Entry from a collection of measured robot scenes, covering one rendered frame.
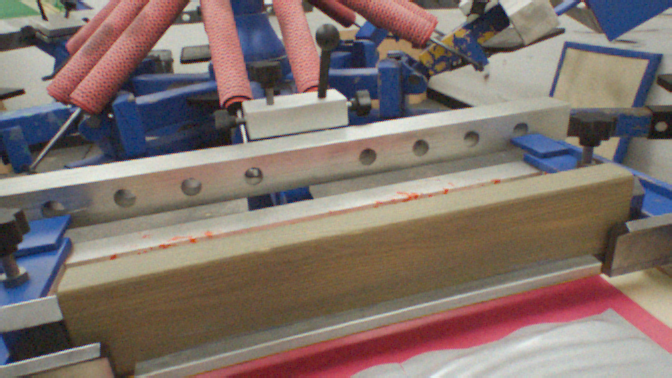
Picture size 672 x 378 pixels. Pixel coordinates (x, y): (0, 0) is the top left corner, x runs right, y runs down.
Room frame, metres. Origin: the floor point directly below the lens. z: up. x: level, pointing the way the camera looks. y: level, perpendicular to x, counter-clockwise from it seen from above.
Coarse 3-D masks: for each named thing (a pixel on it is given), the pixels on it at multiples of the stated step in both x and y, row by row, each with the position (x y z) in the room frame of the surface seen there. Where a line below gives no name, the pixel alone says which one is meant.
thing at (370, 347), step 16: (352, 336) 0.29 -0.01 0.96; (368, 336) 0.29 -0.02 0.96; (288, 352) 0.28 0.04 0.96; (304, 352) 0.28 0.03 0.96; (320, 352) 0.27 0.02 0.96; (336, 352) 0.27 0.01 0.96; (352, 352) 0.27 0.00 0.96; (368, 352) 0.27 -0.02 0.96; (384, 352) 0.27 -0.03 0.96; (224, 368) 0.27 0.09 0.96; (240, 368) 0.26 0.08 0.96; (256, 368) 0.26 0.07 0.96; (272, 368) 0.26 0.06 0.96; (288, 368) 0.26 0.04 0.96; (304, 368) 0.26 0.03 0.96; (320, 368) 0.26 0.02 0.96; (336, 368) 0.26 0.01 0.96; (352, 368) 0.26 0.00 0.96; (368, 368) 0.25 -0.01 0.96
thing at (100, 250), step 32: (352, 192) 0.48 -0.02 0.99; (384, 192) 0.47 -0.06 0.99; (416, 192) 0.47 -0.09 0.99; (448, 192) 0.47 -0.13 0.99; (192, 224) 0.43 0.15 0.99; (224, 224) 0.43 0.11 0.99; (256, 224) 0.42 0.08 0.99; (288, 224) 0.43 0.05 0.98; (96, 256) 0.39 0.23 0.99; (128, 256) 0.39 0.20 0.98
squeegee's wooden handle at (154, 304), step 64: (512, 192) 0.31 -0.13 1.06; (576, 192) 0.31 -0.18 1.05; (192, 256) 0.26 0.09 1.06; (256, 256) 0.26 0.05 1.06; (320, 256) 0.27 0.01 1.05; (384, 256) 0.28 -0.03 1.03; (448, 256) 0.29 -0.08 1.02; (512, 256) 0.30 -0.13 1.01; (576, 256) 0.31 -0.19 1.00; (128, 320) 0.24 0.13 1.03; (192, 320) 0.25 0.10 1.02; (256, 320) 0.26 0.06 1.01
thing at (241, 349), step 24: (552, 264) 0.31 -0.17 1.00; (576, 264) 0.30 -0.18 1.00; (600, 264) 0.30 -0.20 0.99; (456, 288) 0.29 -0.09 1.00; (480, 288) 0.28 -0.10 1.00; (504, 288) 0.28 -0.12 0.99; (528, 288) 0.29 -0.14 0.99; (360, 312) 0.27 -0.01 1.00; (384, 312) 0.26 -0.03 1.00; (408, 312) 0.27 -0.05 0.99; (432, 312) 0.27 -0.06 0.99; (264, 336) 0.25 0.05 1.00; (288, 336) 0.25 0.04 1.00; (312, 336) 0.25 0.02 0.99; (336, 336) 0.25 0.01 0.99; (168, 360) 0.24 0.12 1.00; (192, 360) 0.23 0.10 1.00; (216, 360) 0.24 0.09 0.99; (240, 360) 0.24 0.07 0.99
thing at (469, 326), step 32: (544, 288) 0.33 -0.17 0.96; (576, 288) 0.33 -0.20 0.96; (608, 288) 0.32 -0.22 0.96; (416, 320) 0.30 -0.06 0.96; (448, 320) 0.30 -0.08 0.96; (480, 320) 0.29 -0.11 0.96; (512, 320) 0.29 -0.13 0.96; (544, 320) 0.29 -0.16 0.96; (640, 320) 0.28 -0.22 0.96; (416, 352) 0.27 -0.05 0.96
